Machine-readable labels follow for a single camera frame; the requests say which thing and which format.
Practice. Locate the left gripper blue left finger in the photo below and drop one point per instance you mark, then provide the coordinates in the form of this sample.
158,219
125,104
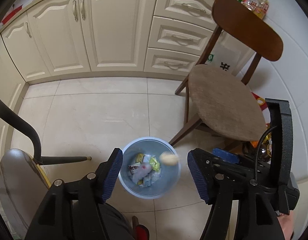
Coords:
110,173

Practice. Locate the green snack wrapper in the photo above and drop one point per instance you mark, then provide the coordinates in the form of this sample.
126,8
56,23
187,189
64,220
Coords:
134,168

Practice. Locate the black metal chair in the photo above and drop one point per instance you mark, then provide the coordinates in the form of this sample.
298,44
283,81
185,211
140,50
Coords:
23,185

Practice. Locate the wooden chair with beige seat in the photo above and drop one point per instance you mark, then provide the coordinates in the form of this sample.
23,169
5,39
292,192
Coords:
224,104

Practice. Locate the cream lower cabinets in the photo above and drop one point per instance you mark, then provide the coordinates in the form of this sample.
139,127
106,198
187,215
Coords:
49,40

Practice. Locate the red packet on floor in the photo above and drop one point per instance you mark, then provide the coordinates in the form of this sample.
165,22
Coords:
261,102

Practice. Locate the light green wrapper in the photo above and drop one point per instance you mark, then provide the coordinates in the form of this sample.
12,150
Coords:
154,163

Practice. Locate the white shopping bag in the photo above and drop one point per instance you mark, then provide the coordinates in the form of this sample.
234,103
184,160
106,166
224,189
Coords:
227,56

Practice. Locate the person's right hand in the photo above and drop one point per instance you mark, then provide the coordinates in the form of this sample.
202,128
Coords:
287,224

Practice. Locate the person's dark trouser leg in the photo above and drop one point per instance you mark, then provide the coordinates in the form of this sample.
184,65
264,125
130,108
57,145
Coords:
117,225

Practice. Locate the red plastic basin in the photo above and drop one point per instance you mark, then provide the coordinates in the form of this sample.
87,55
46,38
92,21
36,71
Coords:
11,12

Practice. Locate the condiment bottles group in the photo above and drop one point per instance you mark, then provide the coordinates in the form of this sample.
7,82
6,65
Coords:
258,7

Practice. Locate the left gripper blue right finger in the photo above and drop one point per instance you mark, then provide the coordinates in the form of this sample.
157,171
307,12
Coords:
198,177

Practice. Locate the yellow snack wrapper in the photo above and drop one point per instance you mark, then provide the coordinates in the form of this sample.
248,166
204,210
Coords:
139,158

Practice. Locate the clear plastic bag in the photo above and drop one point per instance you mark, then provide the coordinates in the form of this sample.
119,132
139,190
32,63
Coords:
144,170

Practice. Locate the blue trash bin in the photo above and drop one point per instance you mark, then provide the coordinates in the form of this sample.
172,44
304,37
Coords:
151,147

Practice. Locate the green white milk carton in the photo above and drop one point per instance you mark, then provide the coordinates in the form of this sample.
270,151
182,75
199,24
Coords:
149,179

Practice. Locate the cooking oil bottle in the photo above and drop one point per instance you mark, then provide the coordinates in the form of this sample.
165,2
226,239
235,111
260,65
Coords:
263,148

